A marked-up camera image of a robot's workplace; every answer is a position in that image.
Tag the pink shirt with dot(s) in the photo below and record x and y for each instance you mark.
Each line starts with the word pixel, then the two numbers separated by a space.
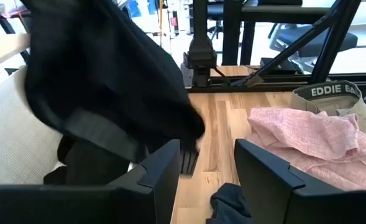
pixel 310 140

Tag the light wood desk grey legs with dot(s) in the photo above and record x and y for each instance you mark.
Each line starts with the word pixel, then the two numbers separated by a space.
pixel 2 49

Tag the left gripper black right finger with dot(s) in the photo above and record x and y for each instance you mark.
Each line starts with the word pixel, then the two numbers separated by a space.
pixel 294 202

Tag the khaki Eddie Bauer trousers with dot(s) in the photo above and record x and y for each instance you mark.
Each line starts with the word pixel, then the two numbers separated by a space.
pixel 335 96

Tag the black office chair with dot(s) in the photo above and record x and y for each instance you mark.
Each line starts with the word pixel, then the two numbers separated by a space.
pixel 313 40

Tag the black garment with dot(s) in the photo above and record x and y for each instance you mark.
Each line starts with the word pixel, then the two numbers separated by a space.
pixel 108 77

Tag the white perforated plastic basket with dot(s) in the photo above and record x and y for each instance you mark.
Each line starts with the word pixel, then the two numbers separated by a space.
pixel 11 140

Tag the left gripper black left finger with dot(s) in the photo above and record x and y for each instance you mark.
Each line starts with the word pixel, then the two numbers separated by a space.
pixel 77 205

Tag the navy blue garment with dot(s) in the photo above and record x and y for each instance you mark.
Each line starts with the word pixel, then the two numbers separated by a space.
pixel 229 202

